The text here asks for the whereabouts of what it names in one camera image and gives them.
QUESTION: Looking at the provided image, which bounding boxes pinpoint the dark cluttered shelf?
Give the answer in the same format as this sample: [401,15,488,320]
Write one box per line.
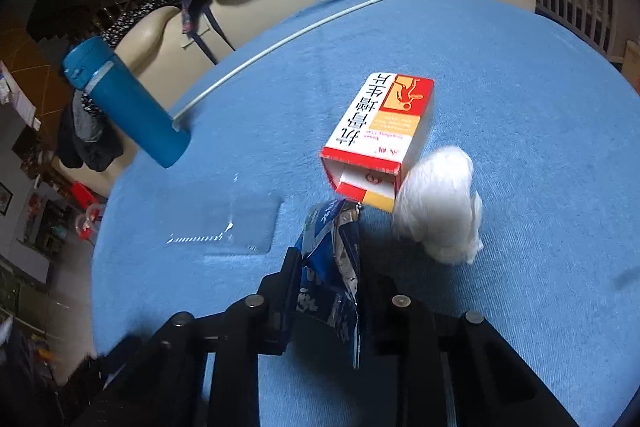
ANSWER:
[0,177,96,288]

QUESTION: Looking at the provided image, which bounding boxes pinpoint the clear plastic sheet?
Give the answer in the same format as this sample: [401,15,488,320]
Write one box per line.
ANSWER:
[167,194,283,256]

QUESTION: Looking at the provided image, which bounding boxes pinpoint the grey knitted garment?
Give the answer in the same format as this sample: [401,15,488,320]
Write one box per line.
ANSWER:
[72,92,108,142]

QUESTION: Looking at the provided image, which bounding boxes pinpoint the blue foil wrapper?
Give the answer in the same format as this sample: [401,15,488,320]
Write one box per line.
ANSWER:
[295,199,363,370]

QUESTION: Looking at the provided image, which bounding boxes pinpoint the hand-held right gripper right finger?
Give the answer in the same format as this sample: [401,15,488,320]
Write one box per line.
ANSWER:
[357,252,581,427]

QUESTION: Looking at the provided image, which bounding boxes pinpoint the white crumpled plastic bag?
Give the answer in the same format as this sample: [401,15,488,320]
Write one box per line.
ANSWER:
[392,146,485,266]

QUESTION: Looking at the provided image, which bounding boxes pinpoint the dark garment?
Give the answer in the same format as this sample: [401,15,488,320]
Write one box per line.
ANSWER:
[57,107,123,172]

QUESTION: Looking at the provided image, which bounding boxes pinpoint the thin white plastic tube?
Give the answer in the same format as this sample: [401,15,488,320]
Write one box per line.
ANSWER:
[170,0,396,120]

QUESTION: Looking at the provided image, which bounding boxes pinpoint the blue insulated bottle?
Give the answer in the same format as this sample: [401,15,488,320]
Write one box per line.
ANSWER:
[62,37,191,168]

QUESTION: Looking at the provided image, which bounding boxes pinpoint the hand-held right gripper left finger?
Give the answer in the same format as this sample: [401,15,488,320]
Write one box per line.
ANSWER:
[75,247,306,427]

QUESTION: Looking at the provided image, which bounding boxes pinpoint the patterned fabric bag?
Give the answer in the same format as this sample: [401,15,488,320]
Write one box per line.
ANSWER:
[177,0,233,62]

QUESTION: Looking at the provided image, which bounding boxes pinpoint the white paper notice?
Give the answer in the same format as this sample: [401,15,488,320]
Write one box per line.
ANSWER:
[0,62,38,128]

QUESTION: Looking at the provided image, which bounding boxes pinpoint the red and white medicine box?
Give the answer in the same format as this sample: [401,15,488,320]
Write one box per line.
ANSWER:
[320,72,436,212]

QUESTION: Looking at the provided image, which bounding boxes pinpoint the blue tablecloth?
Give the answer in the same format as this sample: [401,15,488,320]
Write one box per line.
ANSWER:
[90,0,640,427]

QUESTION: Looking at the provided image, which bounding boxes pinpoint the black floral garment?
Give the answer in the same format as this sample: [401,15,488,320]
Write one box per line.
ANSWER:
[102,0,183,50]

